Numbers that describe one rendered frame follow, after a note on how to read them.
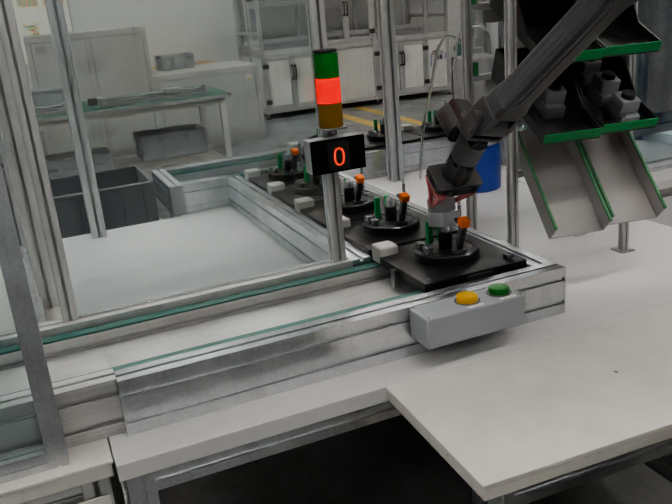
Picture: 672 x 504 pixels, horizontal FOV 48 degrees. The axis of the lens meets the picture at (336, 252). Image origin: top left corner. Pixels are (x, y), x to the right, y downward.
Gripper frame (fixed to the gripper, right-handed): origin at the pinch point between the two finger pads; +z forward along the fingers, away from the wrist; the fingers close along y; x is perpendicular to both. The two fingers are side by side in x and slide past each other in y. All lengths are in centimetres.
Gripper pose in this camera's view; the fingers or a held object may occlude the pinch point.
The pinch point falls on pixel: (441, 202)
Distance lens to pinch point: 161.8
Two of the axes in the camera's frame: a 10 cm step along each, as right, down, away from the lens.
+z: -2.0, 5.6, 8.0
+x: 3.5, 8.1, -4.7
